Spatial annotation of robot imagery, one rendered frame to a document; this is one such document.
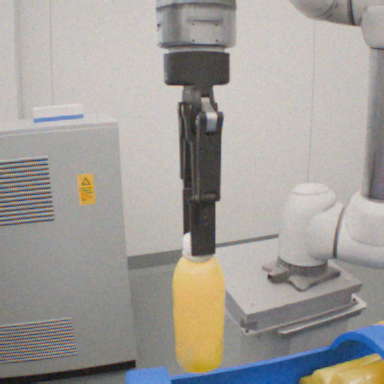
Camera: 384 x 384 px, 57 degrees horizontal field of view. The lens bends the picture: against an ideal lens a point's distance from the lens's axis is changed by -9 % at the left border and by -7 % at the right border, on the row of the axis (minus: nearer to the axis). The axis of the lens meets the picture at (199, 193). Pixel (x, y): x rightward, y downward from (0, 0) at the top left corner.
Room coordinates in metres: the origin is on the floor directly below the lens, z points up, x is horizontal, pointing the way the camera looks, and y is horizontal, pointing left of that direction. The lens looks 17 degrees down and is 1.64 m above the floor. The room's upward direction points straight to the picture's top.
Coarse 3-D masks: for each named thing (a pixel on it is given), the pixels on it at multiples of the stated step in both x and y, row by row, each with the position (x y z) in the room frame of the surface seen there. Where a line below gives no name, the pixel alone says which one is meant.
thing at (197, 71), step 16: (176, 64) 0.41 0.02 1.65; (192, 64) 0.40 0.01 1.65; (208, 64) 0.41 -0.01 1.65; (224, 64) 0.42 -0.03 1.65; (176, 80) 0.41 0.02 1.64; (192, 80) 0.40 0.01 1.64; (208, 80) 0.41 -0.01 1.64; (224, 80) 0.42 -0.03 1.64; (192, 96) 0.41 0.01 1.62; (208, 96) 0.41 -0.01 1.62; (192, 112) 0.41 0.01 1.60; (192, 128) 0.42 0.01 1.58
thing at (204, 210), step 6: (210, 192) 0.39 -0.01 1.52; (204, 198) 0.39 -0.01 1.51; (210, 198) 0.39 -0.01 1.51; (198, 204) 0.41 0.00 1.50; (204, 204) 0.40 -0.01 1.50; (210, 204) 0.41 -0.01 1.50; (198, 210) 0.41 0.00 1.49; (204, 210) 0.41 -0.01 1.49; (210, 210) 0.41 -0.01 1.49; (198, 216) 0.41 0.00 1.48; (204, 216) 0.41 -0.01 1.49; (210, 216) 0.41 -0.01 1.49; (198, 222) 0.41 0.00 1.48; (204, 222) 0.41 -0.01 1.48; (210, 222) 0.41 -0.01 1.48; (198, 228) 0.41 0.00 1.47; (204, 228) 0.41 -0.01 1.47; (210, 228) 0.41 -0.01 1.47
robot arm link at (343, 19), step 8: (336, 0) 0.83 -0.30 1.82; (344, 0) 0.82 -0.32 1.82; (336, 8) 0.84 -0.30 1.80; (344, 8) 0.83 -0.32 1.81; (320, 16) 0.84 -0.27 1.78; (328, 16) 0.86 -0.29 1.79; (336, 16) 0.85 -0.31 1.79; (344, 16) 0.84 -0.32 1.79; (352, 16) 0.83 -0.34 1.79; (344, 24) 0.87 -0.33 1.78; (352, 24) 0.86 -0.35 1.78
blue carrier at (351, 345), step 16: (352, 336) 0.53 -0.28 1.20; (368, 336) 0.49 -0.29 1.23; (304, 352) 0.57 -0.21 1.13; (320, 352) 0.58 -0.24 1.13; (336, 352) 0.59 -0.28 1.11; (352, 352) 0.60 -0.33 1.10; (368, 352) 0.61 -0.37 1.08; (160, 368) 0.46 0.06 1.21; (224, 368) 0.54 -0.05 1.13; (240, 368) 0.54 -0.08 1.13; (256, 368) 0.55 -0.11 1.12; (272, 368) 0.56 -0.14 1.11; (288, 368) 0.57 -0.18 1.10; (304, 368) 0.58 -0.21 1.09; (320, 368) 0.58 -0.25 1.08
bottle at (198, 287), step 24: (192, 264) 0.42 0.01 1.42; (216, 264) 0.43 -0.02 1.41; (192, 288) 0.41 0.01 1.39; (216, 288) 0.42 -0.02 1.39; (192, 312) 0.41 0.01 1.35; (216, 312) 0.42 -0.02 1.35; (192, 336) 0.41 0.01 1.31; (216, 336) 0.42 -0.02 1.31; (192, 360) 0.41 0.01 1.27; (216, 360) 0.42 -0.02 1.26
